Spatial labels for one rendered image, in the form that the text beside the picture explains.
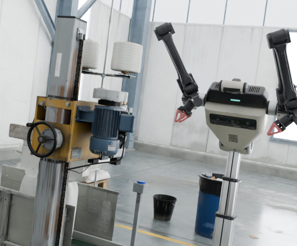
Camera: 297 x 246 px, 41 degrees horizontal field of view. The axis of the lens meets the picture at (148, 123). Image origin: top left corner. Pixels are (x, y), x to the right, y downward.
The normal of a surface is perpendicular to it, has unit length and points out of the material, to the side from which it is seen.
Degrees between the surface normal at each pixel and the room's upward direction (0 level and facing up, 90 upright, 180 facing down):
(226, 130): 130
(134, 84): 90
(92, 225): 90
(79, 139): 90
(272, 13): 90
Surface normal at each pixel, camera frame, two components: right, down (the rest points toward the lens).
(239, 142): -0.39, 0.63
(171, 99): -0.40, 0.00
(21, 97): 0.91, 0.14
